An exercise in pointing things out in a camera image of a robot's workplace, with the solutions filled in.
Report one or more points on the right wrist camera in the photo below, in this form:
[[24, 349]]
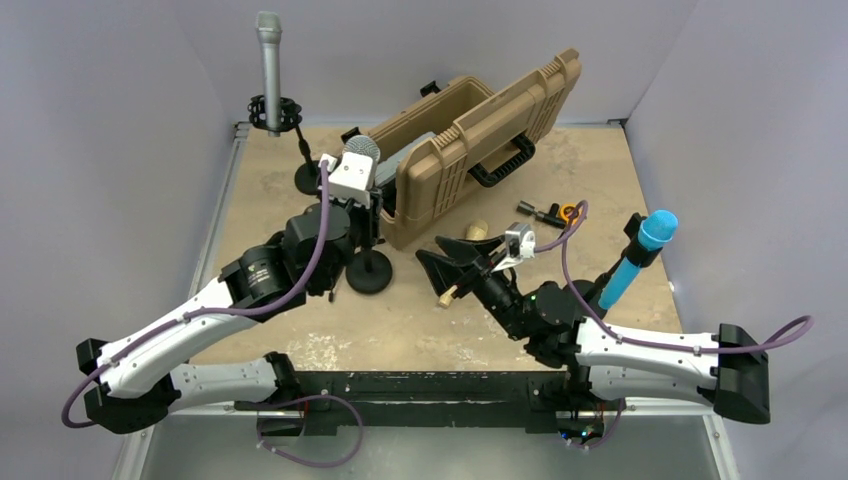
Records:
[[520, 243]]

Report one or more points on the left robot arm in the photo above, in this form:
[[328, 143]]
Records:
[[137, 381]]

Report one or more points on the orange tape measure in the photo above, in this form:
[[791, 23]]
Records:
[[572, 215]]

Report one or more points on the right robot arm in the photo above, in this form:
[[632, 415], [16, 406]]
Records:
[[562, 327]]

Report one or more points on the tan hard case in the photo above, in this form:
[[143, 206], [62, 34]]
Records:
[[482, 137]]

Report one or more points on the black microphone silver grille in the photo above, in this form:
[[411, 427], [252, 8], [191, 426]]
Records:
[[362, 145]]

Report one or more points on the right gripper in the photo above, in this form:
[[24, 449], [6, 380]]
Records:
[[444, 272]]

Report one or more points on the right round base stand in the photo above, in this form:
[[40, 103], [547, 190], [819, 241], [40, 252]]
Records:
[[623, 272]]

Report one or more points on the black silver adapter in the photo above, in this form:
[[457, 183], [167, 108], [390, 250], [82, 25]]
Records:
[[546, 218]]

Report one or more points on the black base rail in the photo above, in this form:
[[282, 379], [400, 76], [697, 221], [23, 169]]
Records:
[[537, 402]]

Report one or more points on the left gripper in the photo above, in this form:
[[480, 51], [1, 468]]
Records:
[[367, 215]]

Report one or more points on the grey foam insert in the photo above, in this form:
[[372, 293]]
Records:
[[395, 147]]

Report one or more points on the black round base stand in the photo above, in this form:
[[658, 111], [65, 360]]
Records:
[[370, 272]]

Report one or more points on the cream microphone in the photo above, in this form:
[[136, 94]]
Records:
[[458, 248]]

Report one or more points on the blue microphone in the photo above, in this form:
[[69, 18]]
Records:
[[647, 236]]

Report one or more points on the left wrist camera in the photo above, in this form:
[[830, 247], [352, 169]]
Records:
[[350, 177]]

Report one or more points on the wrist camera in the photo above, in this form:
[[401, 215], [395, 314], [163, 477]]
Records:
[[350, 177], [520, 243]]

